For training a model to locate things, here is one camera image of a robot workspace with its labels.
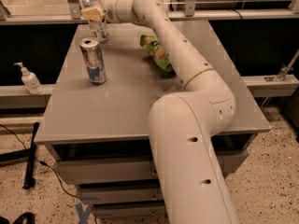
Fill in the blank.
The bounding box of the top grey drawer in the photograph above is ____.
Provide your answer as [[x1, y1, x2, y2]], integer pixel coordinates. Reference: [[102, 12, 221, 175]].
[[54, 150, 249, 185]]

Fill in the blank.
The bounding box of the metal bracket clamp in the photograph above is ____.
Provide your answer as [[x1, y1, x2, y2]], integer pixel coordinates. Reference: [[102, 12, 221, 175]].
[[265, 49, 299, 82]]

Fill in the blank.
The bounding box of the grey drawer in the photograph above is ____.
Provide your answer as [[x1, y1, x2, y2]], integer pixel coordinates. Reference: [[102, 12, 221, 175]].
[[77, 179, 163, 204], [54, 150, 249, 185], [92, 201, 166, 218]]

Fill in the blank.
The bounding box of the black cable on floor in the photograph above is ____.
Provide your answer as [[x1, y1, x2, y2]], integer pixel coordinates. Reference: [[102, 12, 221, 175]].
[[0, 123, 78, 200]]

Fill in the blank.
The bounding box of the black metal stand leg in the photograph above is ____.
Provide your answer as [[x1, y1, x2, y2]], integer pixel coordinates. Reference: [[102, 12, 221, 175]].
[[23, 122, 39, 189]]

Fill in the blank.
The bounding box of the clear plastic water bottle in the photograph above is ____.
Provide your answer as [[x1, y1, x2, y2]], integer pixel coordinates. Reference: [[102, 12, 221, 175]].
[[81, 0, 108, 42]]

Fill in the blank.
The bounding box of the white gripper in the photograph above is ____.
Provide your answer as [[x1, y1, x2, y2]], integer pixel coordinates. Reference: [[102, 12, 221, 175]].
[[81, 0, 120, 23]]

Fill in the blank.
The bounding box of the green rice chip bag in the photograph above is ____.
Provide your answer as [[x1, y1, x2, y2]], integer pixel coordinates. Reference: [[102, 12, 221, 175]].
[[140, 35, 174, 73]]

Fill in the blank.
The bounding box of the black shoe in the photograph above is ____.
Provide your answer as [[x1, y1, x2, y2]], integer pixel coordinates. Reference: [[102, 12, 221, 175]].
[[0, 212, 36, 224]]

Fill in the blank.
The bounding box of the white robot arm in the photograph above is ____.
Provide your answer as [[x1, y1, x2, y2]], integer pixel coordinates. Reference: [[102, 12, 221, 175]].
[[81, 0, 239, 224]]

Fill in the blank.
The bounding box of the grey window rail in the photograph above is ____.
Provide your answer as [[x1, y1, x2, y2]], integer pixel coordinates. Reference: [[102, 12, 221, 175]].
[[0, 9, 299, 25]]

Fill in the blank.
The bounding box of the white pump dispenser bottle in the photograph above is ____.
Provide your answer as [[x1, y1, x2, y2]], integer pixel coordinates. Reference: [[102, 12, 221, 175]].
[[15, 62, 43, 94]]

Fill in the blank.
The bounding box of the silver blue drink can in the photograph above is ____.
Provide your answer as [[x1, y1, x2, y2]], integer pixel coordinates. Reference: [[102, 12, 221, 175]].
[[79, 37, 107, 85]]

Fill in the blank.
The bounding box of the grey drawer cabinet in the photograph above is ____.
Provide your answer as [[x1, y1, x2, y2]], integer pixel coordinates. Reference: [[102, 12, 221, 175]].
[[34, 20, 271, 219]]

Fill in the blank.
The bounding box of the bottom grey drawer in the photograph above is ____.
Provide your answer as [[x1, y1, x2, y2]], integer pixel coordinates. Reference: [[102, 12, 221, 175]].
[[92, 201, 166, 218]]

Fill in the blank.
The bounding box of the middle grey drawer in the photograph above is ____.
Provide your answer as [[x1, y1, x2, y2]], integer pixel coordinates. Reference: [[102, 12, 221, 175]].
[[77, 179, 163, 204]]

